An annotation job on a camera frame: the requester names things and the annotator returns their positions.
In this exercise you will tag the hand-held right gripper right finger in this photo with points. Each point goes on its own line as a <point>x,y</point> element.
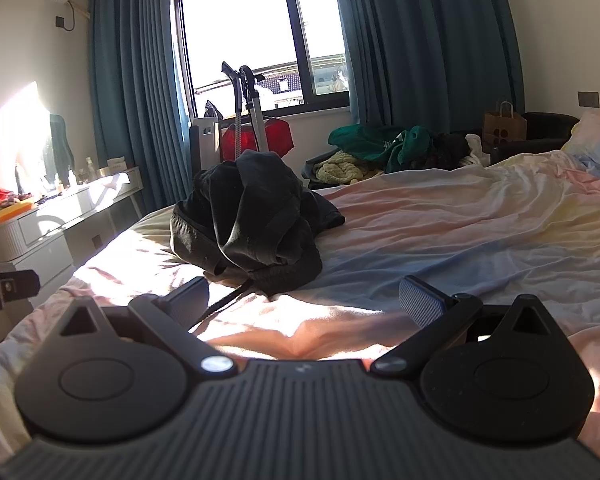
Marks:
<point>420,305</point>

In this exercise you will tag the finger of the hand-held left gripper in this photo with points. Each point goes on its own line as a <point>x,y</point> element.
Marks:
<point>15,286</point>

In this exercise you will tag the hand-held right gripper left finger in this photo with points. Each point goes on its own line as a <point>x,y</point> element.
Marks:
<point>187,302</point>

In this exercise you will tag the black pants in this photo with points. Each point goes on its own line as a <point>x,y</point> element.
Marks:
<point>252,215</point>

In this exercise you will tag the dark clothes heap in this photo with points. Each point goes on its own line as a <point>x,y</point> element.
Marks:
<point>447,150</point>

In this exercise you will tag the white drawer chest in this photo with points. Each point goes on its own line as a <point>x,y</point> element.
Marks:
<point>35,265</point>

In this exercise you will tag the orange tray with trinkets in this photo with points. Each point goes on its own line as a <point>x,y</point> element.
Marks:
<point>5,205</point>

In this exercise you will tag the bed with pastel sheet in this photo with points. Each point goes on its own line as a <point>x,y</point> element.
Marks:
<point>455,230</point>

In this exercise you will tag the white dressing table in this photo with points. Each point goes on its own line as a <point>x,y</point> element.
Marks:
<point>85,205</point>

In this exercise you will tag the small white bottle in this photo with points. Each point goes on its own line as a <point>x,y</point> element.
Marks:
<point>90,169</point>

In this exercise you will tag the green framed mirror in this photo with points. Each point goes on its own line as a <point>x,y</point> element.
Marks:
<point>62,145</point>

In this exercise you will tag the cream tissue box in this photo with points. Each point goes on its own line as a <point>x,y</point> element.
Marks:
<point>116,165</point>

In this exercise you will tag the yellow knit garment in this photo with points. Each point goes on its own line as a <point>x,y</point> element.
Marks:
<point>345,167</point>

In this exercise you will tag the white and black folded board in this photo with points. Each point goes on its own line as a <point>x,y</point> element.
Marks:
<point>204,142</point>

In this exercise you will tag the white cloth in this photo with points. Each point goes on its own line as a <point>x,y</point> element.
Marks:
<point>477,147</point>

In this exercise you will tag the green garment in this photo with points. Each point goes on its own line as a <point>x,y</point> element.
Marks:
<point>375,140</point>

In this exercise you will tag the red fabric bag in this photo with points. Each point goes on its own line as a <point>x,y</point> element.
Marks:
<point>280,137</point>

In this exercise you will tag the small black hanging bag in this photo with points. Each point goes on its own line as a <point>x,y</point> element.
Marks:
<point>212,110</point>

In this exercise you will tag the brown paper bag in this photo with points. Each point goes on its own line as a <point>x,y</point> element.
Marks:
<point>505,127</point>

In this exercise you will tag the silver garment steamer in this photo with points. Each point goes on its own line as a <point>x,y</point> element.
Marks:
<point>252,105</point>

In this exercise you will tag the black armchair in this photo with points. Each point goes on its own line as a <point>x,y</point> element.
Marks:
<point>550,132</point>

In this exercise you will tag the teal curtain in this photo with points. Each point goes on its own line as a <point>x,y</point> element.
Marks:
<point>430,45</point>
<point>130,85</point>

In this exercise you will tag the pastel pillow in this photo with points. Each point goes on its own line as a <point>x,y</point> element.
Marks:
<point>597,145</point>

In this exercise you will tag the black framed window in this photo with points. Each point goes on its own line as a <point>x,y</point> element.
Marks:
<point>260,25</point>

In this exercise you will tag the dark wall socket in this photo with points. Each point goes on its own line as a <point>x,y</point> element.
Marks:
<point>96,241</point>

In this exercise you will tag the grey wall switch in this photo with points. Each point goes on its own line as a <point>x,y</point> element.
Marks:
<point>589,99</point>

